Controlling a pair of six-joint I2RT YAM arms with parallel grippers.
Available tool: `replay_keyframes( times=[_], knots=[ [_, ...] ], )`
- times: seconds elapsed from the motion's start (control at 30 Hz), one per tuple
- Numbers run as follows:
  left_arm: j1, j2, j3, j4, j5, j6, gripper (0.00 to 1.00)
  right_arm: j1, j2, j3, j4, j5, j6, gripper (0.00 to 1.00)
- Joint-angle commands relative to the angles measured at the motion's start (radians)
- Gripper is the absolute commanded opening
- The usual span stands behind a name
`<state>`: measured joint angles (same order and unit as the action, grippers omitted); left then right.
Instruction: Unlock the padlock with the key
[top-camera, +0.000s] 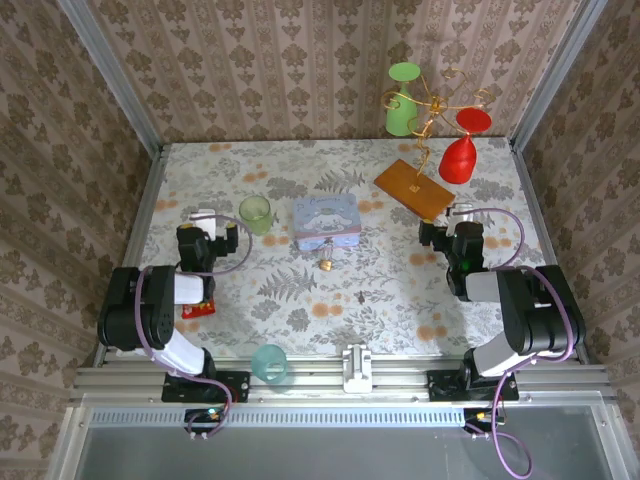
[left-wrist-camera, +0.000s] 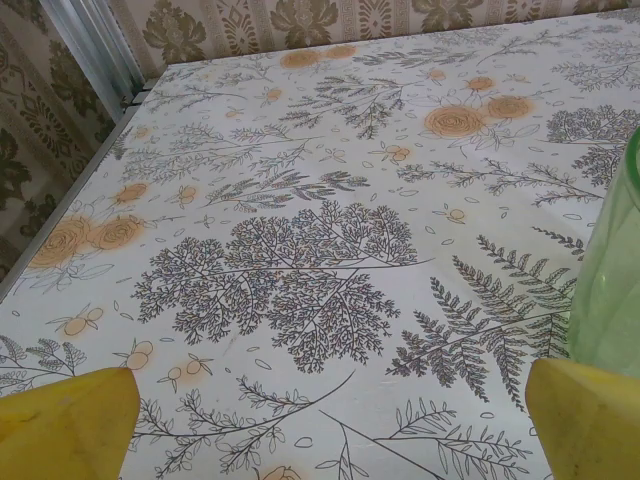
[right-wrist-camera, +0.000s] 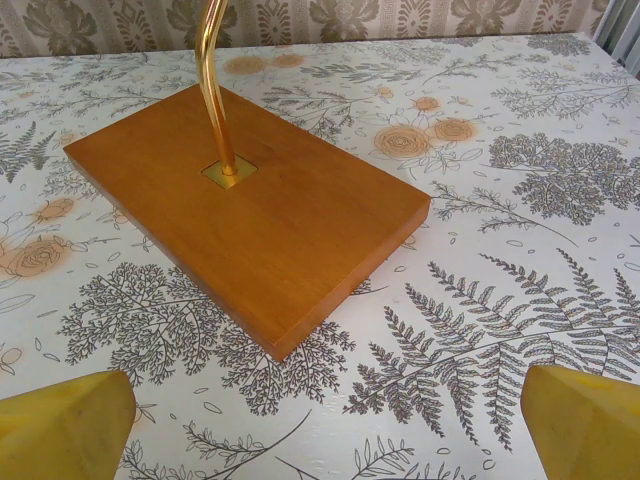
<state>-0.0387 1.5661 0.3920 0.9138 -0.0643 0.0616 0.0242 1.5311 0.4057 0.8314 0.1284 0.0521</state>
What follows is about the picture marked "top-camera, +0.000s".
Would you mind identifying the blue cartoon tin box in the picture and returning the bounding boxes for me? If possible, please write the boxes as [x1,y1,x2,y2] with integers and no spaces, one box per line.
[292,192,362,251]

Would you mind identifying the green translucent tumbler cup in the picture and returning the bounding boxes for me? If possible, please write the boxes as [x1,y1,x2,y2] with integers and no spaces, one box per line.
[238,195,274,237]

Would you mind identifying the red snack packet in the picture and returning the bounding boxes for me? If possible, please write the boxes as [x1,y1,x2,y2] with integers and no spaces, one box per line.
[180,297,216,320]

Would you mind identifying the red wine glass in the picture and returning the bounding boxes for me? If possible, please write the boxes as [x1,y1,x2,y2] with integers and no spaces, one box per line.
[438,108,493,185]

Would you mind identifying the green wine glass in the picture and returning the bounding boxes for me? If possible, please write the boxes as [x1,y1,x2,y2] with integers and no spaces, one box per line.
[384,62,422,139]

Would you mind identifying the floral fern table mat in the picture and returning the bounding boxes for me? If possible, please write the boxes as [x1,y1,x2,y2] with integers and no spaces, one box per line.
[117,139,574,359]

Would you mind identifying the teal translucent cup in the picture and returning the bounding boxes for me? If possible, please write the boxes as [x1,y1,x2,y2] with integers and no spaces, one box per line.
[250,343,289,385]

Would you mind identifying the left black electronics board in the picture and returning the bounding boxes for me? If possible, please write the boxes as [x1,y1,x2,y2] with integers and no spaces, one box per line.
[184,407,226,435]

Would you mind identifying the black electronics board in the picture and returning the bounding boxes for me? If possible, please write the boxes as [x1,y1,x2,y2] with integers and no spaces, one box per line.
[184,407,226,435]
[463,407,506,434]

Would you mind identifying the right black electronics board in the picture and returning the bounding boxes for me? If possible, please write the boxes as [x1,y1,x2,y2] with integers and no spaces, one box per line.
[463,407,506,434]

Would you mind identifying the grey metal lower tray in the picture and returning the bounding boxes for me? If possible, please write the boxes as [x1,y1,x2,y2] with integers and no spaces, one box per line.
[47,404,639,480]

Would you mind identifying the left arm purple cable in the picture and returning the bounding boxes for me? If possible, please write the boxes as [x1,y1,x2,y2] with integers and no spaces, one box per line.
[133,213,254,441]

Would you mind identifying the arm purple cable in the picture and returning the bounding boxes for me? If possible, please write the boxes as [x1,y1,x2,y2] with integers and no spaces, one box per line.
[452,207,576,479]
[133,213,254,441]

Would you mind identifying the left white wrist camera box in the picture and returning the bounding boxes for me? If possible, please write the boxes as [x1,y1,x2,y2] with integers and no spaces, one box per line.
[191,209,220,240]

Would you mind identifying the gold wire rack wooden base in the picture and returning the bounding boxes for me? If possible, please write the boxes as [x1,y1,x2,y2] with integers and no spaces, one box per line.
[373,67,496,224]

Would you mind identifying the aluminium frame side rail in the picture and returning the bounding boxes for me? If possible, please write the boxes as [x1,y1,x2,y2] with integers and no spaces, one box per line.
[509,139,589,364]
[94,144,166,366]

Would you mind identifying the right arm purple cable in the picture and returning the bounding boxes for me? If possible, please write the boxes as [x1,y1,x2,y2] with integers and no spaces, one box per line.
[452,207,576,479]

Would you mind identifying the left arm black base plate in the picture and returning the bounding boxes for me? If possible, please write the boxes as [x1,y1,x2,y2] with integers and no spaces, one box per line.
[160,370,251,404]

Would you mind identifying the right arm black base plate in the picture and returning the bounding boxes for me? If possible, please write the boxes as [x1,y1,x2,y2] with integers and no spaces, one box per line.
[427,368,520,402]

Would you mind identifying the white plastic mount bracket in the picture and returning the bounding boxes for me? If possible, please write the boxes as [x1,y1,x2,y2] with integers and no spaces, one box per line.
[341,343,373,394]

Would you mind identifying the aluminium frame cross rails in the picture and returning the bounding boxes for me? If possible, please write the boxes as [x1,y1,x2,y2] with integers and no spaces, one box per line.
[72,357,614,402]

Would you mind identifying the aluminium frame corner post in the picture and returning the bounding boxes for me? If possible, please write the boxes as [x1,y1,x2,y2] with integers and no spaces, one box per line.
[509,0,609,151]
[57,0,164,151]

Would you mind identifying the grey slotted cable duct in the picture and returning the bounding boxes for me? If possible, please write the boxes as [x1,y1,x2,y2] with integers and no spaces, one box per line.
[87,405,501,426]

